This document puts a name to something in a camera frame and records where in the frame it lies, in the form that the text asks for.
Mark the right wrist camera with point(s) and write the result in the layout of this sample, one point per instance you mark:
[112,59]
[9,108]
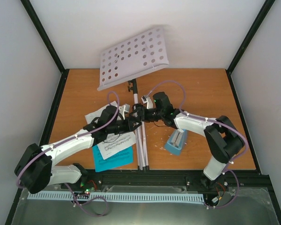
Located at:
[147,101]

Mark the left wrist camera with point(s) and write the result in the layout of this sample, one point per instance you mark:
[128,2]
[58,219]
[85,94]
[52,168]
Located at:
[123,110]

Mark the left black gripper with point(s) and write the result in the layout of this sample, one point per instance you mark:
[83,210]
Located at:
[130,125]

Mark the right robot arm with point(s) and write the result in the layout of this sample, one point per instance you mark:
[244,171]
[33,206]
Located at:
[224,141]

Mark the black corner post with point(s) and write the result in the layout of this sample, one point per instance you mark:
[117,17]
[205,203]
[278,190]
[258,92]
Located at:
[45,38]
[267,5]

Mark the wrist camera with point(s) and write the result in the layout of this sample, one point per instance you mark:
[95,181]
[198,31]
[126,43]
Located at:
[147,101]
[123,110]

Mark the metal base plate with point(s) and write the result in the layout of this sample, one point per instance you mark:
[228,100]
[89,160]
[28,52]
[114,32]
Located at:
[239,206]

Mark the left black corner post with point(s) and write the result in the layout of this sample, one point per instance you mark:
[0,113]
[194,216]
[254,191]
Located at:
[45,38]

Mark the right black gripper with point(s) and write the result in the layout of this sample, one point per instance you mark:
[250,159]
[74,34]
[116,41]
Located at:
[142,110]

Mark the blue sheet music page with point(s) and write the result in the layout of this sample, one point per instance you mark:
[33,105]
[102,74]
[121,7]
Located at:
[121,158]

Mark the white perforated music stand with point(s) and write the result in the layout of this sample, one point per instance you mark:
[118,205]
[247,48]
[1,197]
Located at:
[135,57]

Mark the black aluminium frame rail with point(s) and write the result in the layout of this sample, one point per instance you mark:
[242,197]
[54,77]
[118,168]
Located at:
[190,179]

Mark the blue metronome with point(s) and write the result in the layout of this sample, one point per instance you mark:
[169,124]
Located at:
[176,142]

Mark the light blue cable duct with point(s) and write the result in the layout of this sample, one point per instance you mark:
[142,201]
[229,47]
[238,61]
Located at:
[120,197]

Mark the right black corner post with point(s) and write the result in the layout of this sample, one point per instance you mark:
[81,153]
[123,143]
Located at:
[267,5]

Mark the white sheet music page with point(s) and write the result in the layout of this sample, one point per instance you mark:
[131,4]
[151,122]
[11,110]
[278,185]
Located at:
[114,143]

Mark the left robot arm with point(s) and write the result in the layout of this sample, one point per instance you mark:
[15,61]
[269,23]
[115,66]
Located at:
[38,167]

